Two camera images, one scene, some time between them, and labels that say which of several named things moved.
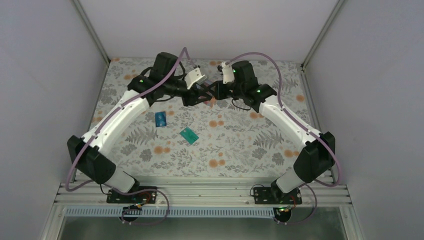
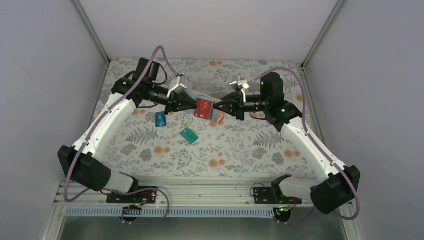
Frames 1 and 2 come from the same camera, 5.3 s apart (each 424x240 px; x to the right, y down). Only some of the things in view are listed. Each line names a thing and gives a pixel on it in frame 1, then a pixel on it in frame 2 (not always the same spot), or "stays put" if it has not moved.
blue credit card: [160, 119] stays put
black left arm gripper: [190, 98] → [175, 99]
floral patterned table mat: [214, 138] stays put
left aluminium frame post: [91, 30] stays put
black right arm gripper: [218, 93] → [237, 110]
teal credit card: [189, 135] stays put
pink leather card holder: [213, 101] → [218, 115]
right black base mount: [274, 195] stays put
